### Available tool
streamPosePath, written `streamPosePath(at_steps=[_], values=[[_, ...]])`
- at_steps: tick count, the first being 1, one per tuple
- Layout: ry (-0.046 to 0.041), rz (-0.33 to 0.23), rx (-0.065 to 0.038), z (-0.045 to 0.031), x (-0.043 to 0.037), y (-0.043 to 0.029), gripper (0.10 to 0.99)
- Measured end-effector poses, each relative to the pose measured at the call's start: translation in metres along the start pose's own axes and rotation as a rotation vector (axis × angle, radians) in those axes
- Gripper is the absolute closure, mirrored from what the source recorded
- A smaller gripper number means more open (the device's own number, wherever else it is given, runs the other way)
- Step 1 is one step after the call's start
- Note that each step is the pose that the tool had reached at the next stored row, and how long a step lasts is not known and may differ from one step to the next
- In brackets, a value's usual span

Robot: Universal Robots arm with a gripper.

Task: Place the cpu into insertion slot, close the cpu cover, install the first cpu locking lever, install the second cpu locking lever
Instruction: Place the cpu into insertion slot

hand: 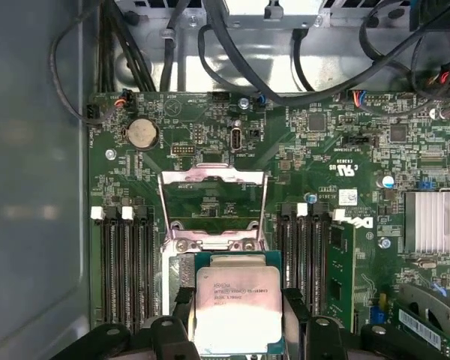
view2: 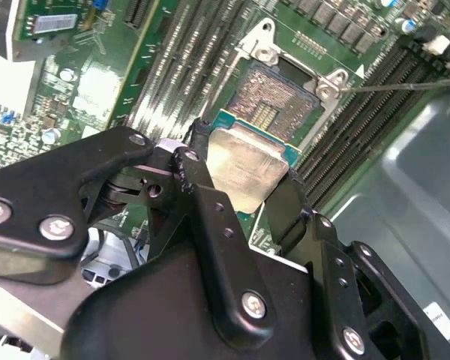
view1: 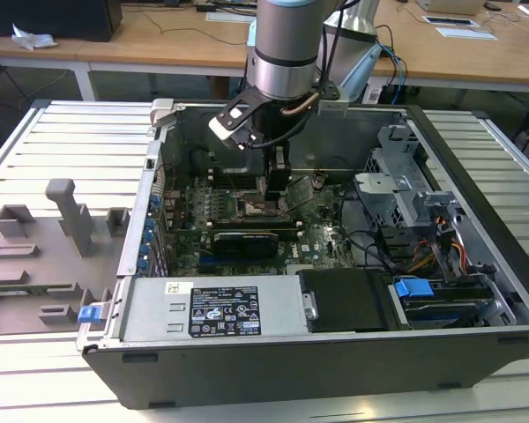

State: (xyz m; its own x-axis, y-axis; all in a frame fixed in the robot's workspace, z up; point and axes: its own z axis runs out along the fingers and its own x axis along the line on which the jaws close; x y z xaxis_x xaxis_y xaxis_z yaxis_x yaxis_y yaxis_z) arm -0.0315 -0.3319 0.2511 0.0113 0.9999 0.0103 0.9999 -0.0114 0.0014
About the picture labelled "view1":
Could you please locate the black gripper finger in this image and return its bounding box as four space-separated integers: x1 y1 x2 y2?
264 145 290 195

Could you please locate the metal socket cover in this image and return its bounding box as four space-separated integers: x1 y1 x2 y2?
289 174 317 209

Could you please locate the CPU socket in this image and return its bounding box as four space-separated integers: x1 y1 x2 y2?
236 189 292 220

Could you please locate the black RAM stick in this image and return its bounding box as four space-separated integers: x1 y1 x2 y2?
211 169 292 186

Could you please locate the green motherboard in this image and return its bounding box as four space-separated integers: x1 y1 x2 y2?
162 174 358 277

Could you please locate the black graphics card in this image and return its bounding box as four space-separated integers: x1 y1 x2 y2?
212 229 279 261

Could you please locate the metal drive cage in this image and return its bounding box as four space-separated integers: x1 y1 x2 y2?
352 125 459 230

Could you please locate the white paper sheet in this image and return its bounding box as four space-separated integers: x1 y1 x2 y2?
205 11 257 23
436 26 498 41

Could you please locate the wooden desk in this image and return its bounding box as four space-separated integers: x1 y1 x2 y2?
0 0 529 93

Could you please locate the black plastic shroud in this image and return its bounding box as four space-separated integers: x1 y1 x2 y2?
298 269 400 334

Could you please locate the blue disk carrier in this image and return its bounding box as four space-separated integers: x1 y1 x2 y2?
395 277 433 299

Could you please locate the silver power supply unit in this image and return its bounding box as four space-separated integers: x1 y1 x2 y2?
122 277 309 343

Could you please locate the black PC case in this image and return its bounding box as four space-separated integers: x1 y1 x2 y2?
75 99 529 411

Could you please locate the white framed dark panel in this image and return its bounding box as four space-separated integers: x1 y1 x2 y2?
422 15 480 27

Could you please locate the black box on desk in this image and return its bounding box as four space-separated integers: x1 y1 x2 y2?
0 0 123 43

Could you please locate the crumpled white paper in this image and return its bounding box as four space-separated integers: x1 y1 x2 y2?
11 22 58 50

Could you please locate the grey parts rack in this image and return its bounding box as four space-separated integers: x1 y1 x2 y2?
0 178 131 336

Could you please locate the green RAM stick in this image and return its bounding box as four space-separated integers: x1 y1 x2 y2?
0 284 74 297

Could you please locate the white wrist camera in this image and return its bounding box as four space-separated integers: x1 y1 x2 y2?
208 104 257 152

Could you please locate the small wrist camera box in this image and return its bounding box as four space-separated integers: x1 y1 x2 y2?
317 99 350 116

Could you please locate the black cable bundle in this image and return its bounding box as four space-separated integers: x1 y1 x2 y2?
339 184 398 270

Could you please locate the blue cable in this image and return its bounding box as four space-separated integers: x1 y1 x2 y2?
378 42 409 105

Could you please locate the coloured wire bundle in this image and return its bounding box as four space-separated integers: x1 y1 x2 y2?
407 237 468 274

